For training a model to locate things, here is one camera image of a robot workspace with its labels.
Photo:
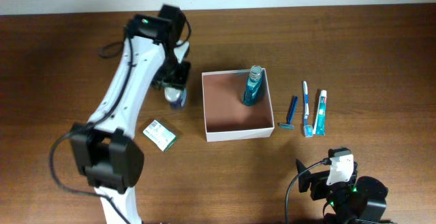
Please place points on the clear spray bottle dark liquid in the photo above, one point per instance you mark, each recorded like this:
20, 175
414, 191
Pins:
176, 97

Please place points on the teal white toothpaste tube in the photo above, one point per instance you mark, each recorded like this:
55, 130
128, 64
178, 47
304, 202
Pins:
320, 119

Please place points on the white square cardboard box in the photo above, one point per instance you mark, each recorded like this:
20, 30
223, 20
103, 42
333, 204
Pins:
225, 115

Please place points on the teal mouthwash bottle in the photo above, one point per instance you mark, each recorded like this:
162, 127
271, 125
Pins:
253, 84

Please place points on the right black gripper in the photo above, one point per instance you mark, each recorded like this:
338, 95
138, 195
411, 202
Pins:
308, 180

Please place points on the blue disposable razor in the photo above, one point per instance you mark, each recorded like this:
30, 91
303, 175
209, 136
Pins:
288, 124

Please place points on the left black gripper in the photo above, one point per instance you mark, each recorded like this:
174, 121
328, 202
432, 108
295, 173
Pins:
175, 81

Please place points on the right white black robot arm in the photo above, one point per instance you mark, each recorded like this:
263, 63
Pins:
359, 200

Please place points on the green white soap box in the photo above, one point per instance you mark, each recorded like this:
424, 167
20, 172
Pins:
160, 135

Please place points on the blue white toothbrush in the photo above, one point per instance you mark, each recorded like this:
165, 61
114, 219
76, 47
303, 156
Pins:
307, 128

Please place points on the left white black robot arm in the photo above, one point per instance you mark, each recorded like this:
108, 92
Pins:
153, 55

